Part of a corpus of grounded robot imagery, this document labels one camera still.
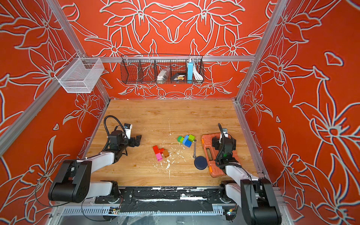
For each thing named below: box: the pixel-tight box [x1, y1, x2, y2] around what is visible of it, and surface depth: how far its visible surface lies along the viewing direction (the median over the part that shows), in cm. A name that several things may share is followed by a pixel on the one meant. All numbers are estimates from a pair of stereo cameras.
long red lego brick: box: [152, 145, 165, 155], surface depth 90 cm
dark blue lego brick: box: [182, 135, 193, 148], surface depth 94 cm
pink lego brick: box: [155, 152, 163, 162], surface depth 87 cm
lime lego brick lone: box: [188, 134, 196, 143], surface depth 96 cm
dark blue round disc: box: [194, 156, 208, 171], surface depth 86 cm
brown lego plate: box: [163, 149, 170, 158], surface depth 89 cm
